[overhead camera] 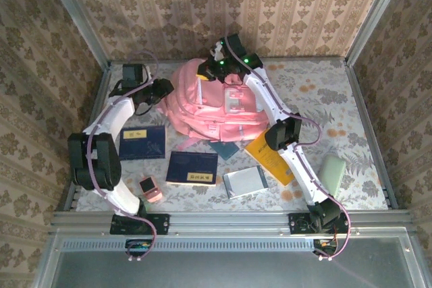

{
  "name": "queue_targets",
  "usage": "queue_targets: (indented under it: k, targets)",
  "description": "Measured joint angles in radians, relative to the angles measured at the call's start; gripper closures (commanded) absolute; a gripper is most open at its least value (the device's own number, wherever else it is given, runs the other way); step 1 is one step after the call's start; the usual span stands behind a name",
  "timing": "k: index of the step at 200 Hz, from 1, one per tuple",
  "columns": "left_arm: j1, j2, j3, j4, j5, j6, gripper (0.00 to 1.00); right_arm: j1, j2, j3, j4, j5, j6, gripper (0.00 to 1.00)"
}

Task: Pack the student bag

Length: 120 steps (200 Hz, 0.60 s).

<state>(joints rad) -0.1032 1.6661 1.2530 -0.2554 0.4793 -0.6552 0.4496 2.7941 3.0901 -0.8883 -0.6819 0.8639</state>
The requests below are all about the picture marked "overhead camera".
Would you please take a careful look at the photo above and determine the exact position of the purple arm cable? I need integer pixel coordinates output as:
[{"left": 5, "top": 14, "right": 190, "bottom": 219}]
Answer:
[
  {"left": 86, "top": 50, "right": 160, "bottom": 262},
  {"left": 222, "top": 36, "right": 352, "bottom": 262}
]

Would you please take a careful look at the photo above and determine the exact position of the yellow paperback book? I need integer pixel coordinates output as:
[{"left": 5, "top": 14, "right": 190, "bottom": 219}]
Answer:
[{"left": 244, "top": 129, "right": 296, "bottom": 188}]

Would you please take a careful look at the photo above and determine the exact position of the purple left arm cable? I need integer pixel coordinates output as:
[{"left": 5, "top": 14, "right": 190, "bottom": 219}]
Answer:
[{"left": 86, "top": 50, "right": 160, "bottom": 262}]

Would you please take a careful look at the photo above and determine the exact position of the grey slotted cable duct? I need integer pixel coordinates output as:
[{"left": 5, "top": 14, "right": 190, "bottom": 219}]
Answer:
[{"left": 62, "top": 239, "right": 317, "bottom": 252}]

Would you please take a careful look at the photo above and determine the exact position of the small dark teal notebook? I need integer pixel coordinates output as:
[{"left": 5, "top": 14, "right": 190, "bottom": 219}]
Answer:
[{"left": 208, "top": 140, "right": 240, "bottom": 161}]

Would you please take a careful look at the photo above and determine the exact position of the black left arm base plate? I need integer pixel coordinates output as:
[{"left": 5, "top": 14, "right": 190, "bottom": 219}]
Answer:
[{"left": 110, "top": 213, "right": 169, "bottom": 236}]

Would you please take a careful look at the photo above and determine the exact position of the aluminium frame cross rail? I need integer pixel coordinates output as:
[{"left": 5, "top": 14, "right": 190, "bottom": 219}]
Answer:
[{"left": 50, "top": 210, "right": 414, "bottom": 237}]

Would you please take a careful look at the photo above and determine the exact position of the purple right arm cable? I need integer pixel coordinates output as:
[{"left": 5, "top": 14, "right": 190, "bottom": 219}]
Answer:
[{"left": 222, "top": 36, "right": 352, "bottom": 262}]

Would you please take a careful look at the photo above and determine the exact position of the floral table cloth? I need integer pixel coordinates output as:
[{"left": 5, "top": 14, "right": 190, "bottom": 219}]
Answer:
[{"left": 76, "top": 58, "right": 389, "bottom": 213}]

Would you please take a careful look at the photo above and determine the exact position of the grey metal panel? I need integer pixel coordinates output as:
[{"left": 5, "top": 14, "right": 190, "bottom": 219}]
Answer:
[{"left": 55, "top": 250, "right": 418, "bottom": 288}]

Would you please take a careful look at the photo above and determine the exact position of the navy book with yellow label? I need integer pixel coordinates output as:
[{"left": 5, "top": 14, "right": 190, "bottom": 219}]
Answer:
[
  {"left": 118, "top": 125, "right": 167, "bottom": 161},
  {"left": 165, "top": 151, "right": 219, "bottom": 188}
]

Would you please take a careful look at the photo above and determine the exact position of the black connector box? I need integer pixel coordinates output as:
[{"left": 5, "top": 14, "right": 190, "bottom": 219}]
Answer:
[
  {"left": 312, "top": 238, "right": 338, "bottom": 258},
  {"left": 124, "top": 238, "right": 152, "bottom": 258}
]

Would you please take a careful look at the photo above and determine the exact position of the aluminium frame side rail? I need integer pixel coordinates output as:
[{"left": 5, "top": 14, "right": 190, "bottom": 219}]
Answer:
[
  {"left": 55, "top": 61, "right": 112, "bottom": 213},
  {"left": 344, "top": 60, "right": 401, "bottom": 211}
]

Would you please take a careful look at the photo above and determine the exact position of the aluminium frame corner post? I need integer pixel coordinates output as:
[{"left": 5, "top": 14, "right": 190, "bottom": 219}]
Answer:
[
  {"left": 344, "top": 0, "right": 412, "bottom": 68},
  {"left": 37, "top": 0, "right": 113, "bottom": 70}
]

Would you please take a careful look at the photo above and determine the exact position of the pink school backpack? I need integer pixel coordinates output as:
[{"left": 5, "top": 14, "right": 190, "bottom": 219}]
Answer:
[{"left": 155, "top": 57, "right": 273, "bottom": 149}]

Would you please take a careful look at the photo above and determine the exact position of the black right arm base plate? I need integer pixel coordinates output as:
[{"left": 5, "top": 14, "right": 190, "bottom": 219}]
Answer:
[{"left": 288, "top": 212, "right": 352, "bottom": 235}]

